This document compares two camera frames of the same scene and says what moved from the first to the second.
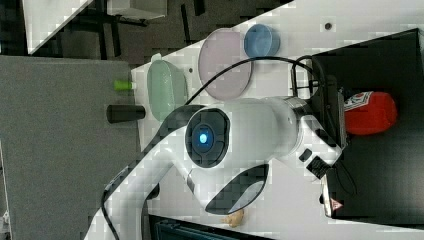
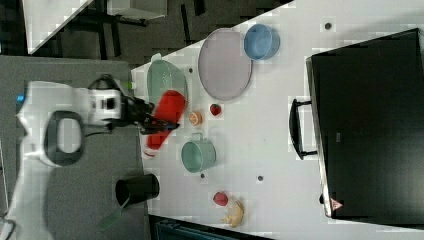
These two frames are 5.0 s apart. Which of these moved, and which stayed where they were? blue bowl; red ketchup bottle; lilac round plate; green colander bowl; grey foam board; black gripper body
Moved: black gripper body; red ketchup bottle
Stayed: blue bowl; green colander bowl; lilac round plate; grey foam board
